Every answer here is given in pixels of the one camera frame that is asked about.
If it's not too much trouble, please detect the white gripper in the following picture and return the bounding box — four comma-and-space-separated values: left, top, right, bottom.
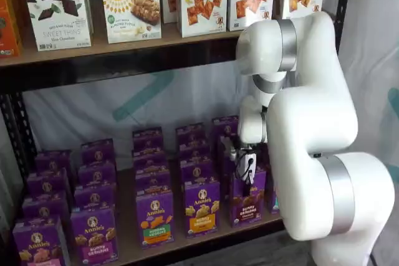
233, 147, 259, 197

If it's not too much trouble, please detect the purple Annie's box brown patch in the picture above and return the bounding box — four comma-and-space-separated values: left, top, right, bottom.
229, 170, 268, 229

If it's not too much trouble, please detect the purple Annie's box orange patch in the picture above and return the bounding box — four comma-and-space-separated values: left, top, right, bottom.
184, 179, 223, 237

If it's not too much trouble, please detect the purple box orange label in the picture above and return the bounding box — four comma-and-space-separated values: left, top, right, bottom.
135, 189, 176, 250

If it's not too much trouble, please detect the wooden shelf board with purple boxes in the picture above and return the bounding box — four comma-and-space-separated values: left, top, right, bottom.
31, 141, 286, 264

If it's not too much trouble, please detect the purple Annie's box violet patch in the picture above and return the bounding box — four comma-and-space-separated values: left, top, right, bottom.
69, 206, 120, 262

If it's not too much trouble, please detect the orange cheddar pretzel crackers box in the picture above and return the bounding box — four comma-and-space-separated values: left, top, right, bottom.
176, 0, 229, 38

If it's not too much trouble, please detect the black metal shelf rack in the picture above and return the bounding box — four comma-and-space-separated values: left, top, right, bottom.
0, 0, 355, 266

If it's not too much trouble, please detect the Simple Mills almond bar box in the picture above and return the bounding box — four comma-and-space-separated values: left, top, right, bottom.
100, 0, 163, 44

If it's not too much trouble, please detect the wooden shelf board with cracker boxes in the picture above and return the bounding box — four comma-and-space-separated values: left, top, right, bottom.
0, 18, 338, 68

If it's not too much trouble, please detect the purple Annie's box pink patch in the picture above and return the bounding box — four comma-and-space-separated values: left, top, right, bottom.
12, 215, 68, 266

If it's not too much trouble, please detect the white Sweet Thins box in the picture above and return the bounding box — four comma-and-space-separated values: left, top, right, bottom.
19, 0, 94, 52

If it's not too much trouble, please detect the orange snack box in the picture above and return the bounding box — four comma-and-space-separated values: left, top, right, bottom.
0, 0, 23, 59

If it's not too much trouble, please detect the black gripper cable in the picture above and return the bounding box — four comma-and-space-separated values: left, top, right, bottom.
235, 150, 255, 183

